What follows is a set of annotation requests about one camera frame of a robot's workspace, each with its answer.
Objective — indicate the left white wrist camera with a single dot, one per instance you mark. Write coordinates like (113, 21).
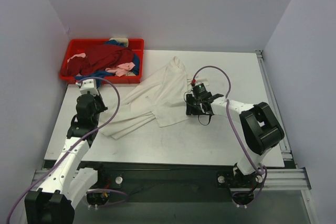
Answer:
(88, 86)

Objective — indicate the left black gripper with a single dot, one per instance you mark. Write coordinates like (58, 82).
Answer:
(98, 105)

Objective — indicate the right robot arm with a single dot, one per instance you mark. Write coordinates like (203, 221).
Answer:
(254, 125)

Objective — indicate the aluminium side rail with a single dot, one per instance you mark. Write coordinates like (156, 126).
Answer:
(284, 144)

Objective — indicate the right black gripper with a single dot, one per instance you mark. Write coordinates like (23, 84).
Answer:
(193, 107)

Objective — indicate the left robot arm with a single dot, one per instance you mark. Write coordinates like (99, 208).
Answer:
(58, 195)

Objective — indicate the beige garment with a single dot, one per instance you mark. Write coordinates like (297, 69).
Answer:
(120, 41)

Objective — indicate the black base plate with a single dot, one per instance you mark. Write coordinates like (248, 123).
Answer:
(169, 183)

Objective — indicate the white t shirt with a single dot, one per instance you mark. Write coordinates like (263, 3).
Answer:
(159, 97)

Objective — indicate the red plastic bin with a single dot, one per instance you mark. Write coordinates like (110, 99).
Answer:
(68, 61)

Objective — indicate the dark red garment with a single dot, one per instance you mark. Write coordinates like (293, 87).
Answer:
(105, 55)

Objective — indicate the aluminium front rail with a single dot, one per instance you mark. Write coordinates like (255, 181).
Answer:
(287, 179)

